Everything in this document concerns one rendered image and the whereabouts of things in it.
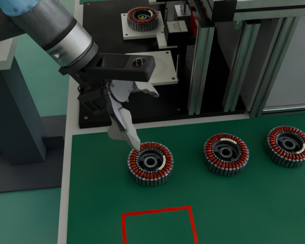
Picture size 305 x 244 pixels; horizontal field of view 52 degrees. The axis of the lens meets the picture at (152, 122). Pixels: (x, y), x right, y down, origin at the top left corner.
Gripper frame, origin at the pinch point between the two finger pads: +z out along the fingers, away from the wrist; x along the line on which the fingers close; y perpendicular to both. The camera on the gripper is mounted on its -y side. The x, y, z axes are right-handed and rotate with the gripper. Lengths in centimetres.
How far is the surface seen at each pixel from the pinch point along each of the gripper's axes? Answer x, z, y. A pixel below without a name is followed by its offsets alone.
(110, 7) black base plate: -65, -6, 39
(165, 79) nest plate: -28.7, 10.4, 12.4
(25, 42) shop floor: -122, -1, 164
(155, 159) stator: -0.7, 12.7, 8.8
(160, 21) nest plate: -59, 6, 20
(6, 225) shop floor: 6, 34, 111
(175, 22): -38.1, -0.6, 4.2
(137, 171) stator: 4.3, 10.1, 10.6
